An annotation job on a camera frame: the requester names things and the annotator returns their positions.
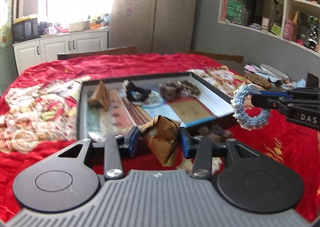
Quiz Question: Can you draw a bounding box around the black white-edged scrunchie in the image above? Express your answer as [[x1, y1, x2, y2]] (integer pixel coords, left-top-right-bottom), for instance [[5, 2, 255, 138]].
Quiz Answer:
[[123, 79, 151, 102]]

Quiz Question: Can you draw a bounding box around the beige double-door refrigerator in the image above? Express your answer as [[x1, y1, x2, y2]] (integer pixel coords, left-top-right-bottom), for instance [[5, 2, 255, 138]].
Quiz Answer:
[[109, 0, 196, 54]]

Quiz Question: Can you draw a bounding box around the pink cloth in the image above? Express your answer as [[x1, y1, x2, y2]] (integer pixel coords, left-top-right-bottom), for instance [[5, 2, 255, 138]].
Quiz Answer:
[[244, 64, 263, 73]]

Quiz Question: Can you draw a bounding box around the white plate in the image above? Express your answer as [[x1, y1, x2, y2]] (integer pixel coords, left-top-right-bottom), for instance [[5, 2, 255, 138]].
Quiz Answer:
[[260, 64, 289, 80]]

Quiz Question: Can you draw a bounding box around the black shallow box tray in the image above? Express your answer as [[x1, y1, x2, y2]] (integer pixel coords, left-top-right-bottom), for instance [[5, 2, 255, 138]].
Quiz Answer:
[[76, 71, 235, 142]]

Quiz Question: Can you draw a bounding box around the brown paper pyramid packet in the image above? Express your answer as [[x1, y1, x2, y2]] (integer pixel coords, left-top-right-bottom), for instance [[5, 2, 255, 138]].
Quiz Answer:
[[87, 80, 111, 111]]

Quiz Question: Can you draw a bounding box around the red quilted blanket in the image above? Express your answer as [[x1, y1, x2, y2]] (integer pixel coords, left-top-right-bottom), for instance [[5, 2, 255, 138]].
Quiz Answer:
[[1, 53, 319, 221]]

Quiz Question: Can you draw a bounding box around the wooden chair at right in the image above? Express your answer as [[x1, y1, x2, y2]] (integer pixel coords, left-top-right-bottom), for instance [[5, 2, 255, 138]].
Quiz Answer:
[[187, 49, 244, 64]]

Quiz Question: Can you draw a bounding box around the white kitchen cabinet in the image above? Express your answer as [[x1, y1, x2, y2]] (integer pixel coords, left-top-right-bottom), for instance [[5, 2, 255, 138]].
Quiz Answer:
[[13, 29, 108, 74]]

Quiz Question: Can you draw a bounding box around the dark fuzzy claw clip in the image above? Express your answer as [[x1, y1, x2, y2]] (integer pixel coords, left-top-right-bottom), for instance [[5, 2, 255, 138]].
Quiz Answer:
[[198, 125, 233, 143]]

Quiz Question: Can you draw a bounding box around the brown braided scrunchie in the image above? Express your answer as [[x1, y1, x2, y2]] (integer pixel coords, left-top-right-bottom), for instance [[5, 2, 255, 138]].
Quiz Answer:
[[178, 80, 201, 97]]

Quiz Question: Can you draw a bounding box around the white plastic basin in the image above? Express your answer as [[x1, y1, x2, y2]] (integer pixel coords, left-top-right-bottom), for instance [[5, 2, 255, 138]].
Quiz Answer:
[[68, 21, 87, 33]]

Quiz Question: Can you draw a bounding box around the white mug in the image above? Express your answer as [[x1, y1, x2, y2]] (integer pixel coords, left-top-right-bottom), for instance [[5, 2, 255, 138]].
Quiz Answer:
[[43, 26, 57, 35]]

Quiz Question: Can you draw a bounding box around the white wall shelf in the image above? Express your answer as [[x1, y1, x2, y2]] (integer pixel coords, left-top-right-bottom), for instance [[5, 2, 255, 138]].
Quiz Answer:
[[218, 0, 319, 56]]

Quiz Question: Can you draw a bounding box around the blue knitted scrunchie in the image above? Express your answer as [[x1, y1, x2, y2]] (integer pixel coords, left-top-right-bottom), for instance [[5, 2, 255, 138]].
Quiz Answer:
[[231, 83, 271, 131]]

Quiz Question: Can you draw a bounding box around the black microwave oven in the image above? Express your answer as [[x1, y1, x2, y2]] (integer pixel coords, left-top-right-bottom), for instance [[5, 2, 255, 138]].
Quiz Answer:
[[12, 18, 39, 43]]

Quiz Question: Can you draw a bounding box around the wooden bead trivet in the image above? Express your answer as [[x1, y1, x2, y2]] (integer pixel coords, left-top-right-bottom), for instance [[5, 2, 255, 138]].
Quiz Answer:
[[245, 72, 272, 89]]

